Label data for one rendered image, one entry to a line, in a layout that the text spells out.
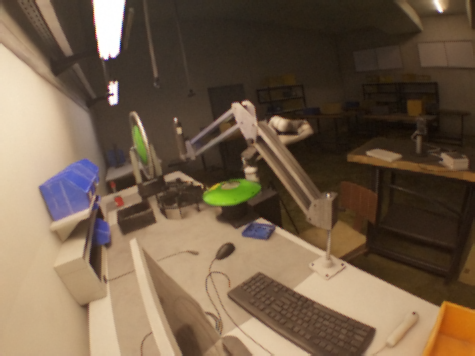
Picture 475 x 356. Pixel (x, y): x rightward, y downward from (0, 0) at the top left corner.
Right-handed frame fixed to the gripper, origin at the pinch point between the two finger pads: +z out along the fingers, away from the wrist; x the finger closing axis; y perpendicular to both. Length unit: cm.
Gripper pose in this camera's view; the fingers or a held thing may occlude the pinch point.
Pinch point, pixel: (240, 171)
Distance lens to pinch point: 113.0
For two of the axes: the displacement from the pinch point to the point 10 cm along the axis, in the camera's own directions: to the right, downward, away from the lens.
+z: -6.6, 7.3, -1.8
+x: 6.2, 3.9, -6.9
